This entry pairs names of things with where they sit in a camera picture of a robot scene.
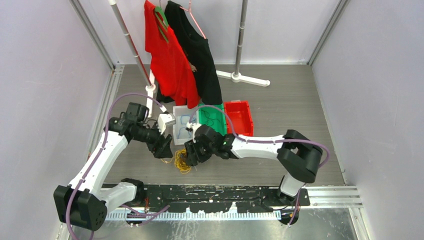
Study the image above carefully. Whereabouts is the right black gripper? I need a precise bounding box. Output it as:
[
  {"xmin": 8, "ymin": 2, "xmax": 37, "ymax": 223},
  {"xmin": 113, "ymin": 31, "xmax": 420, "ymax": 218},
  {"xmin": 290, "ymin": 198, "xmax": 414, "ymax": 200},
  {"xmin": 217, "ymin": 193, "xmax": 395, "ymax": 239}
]
[{"xmin": 184, "ymin": 138, "xmax": 216, "ymax": 167}]

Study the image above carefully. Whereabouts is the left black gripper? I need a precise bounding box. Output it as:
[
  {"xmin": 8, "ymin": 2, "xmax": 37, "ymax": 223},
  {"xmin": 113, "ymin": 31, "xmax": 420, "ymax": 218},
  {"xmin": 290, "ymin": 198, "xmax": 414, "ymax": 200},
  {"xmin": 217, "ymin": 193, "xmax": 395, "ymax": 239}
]
[{"xmin": 132, "ymin": 120, "xmax": 173, "ymax": 158}]

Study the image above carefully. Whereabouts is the yellow cable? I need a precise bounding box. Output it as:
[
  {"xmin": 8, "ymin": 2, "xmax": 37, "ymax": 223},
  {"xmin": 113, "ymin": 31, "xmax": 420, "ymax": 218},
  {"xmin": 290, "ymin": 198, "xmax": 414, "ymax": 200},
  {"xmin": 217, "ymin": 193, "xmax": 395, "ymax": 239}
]
[{"xmin": 160, "ymin": 148, "xmax": 194, "ymax": 176}]

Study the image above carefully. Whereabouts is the blue cable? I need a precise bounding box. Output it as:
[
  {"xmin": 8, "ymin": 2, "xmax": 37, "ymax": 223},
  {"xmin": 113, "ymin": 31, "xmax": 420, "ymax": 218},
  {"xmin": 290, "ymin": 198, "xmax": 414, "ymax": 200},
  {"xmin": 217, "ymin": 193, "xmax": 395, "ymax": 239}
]
[{"xmin": 175, "ymin": 114, "xmax": 193, "ymax": 139}]

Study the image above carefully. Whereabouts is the brown cable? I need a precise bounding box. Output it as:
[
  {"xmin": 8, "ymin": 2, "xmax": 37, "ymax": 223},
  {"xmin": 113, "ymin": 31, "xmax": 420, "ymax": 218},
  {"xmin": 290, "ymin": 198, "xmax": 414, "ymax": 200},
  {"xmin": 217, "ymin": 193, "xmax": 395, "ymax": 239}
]
[{"xmin": 202, "ymin": 110, "xmax": 223, "ymax": 131}]

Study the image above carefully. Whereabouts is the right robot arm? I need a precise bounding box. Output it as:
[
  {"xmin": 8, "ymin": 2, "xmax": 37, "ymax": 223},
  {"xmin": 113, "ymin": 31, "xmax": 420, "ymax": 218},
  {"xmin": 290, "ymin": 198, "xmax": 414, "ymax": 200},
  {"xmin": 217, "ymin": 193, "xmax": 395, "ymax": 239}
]
[{"xmin": 184, "ymin": 123, "xmax": 324, "ymax": 206}]

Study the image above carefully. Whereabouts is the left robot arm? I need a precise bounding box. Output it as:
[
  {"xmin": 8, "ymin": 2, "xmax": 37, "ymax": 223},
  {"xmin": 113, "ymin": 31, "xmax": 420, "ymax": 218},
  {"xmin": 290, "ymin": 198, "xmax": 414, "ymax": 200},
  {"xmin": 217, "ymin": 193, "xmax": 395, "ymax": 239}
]
[{"xmin": 53, "ymin": 102, "xmax": 176, "ymax": 231}]

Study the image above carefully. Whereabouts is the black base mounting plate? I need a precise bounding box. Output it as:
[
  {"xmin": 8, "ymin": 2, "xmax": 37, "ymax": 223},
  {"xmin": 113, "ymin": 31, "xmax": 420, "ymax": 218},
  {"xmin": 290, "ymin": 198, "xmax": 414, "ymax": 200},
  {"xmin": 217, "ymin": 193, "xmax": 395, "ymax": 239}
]
[{"xmin": 126, "ymin": 184, "xmax": 310, "ymax": 214}]

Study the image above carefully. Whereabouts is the white plastic bin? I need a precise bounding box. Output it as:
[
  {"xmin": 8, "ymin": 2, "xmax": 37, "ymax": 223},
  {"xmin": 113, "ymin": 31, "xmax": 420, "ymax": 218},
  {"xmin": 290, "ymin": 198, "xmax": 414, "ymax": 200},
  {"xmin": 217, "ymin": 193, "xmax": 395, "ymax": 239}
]
[{"xmin": 172, "ymin": 105, "xmax": 194, "ymax": 146}]

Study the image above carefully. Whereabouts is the green plastic bin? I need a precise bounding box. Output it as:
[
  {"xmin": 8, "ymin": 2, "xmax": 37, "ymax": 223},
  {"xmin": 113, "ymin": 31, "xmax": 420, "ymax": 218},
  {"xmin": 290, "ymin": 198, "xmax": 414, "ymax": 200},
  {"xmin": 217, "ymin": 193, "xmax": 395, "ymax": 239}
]
[{"xmin": 197, "ymin": 103, "xmax": 227, "ymax": 136}]

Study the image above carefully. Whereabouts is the red plastic bin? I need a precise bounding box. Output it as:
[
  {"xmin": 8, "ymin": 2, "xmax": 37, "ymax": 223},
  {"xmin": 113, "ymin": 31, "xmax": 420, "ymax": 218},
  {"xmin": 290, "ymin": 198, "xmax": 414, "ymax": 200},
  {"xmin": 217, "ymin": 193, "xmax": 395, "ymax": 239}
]
[{"xmin": 223, "ymin": 100, "xmax": 254, "ymax": 137}]

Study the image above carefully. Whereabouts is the red t-shirt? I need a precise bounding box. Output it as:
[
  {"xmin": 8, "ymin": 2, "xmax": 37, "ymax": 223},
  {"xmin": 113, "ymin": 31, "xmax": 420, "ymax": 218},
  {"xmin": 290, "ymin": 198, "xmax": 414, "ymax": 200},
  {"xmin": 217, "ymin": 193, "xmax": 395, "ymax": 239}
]
[{"xmin": 144, "ymin": 0, "xmax": 200, "ymax": 109}]

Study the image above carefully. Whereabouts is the left rack pole with base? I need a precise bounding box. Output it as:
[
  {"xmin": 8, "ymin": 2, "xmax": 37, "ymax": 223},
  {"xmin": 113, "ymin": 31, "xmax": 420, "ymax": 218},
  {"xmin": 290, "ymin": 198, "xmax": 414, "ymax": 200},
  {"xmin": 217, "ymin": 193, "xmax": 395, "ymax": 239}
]
[{"xmin": 108, "ymin": 0, "xmax": 157, "ymax": 117}]

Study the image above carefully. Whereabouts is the rack pole with base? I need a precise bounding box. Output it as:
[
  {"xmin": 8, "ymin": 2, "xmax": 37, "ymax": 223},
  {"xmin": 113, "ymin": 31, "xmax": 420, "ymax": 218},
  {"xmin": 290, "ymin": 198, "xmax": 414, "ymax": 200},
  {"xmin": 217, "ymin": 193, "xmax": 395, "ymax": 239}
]
[
  {"xmin": 108, "ymin": 0, "xmax": 157, "ymax": 117},
  {"xmin": 215, "ymin": 0, "xmax": 271, "ymax": 88}
]

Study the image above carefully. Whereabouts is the right rack pole with base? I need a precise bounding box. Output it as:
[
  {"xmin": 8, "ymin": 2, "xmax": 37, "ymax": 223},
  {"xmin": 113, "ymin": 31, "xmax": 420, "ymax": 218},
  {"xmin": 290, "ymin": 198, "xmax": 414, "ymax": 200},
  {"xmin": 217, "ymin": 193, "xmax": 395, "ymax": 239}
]
[{"xmin": 215, "ymin": 0, "xmax": 271, "ymax": 88}]

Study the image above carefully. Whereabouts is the black t-shirt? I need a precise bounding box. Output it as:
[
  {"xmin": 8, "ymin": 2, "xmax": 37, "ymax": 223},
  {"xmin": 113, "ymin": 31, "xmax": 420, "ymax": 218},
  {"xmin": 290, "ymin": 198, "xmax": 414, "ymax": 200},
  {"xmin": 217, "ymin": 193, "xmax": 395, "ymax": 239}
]
[{"xmin": 164, "ymin": 0, "xmax": 223, "ymax": 105}]

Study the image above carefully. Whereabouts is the green clothes hanger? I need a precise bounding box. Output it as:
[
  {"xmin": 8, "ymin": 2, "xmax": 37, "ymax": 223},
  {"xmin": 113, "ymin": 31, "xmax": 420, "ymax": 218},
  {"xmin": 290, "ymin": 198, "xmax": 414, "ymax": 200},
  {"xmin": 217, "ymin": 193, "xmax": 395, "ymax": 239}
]
[{"xmin": 154, "ymin": 6, "xmax": 169, "ymax": 43}]

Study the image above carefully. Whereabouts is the pink clothes hanger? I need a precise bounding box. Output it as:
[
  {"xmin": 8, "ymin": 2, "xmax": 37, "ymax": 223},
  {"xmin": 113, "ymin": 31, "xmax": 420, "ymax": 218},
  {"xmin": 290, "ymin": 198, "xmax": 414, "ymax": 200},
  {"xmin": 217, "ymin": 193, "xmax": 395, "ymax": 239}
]
[{"xmin": 180, "ymin": 0, "xmax": 207, "ymax": 40}]

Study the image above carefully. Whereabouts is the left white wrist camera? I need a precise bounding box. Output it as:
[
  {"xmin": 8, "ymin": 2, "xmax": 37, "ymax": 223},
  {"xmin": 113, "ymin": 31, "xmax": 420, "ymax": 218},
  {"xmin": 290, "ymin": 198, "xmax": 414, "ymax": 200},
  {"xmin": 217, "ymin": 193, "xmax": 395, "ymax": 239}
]
[{"xmin": 157, "ymin": 105, "xmax": 176, "ymax": 135}]

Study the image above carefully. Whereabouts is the white slotted cable duct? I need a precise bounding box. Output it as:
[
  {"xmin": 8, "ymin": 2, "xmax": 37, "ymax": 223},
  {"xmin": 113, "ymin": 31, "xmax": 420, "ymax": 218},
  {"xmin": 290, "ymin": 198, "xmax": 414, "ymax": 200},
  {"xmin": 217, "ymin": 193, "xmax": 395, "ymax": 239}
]
[{"xmin": 105, "ymin": 208, "xmax": 282, "ymax": 222}]

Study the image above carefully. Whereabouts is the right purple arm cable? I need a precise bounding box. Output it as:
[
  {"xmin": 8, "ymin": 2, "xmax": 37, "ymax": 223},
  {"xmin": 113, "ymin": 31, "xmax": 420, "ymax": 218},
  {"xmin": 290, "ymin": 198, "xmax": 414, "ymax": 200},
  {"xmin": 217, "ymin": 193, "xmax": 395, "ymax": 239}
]
[{"xmin": 187, "ymin": 104, "xmax": 331, "ymax": 227}]

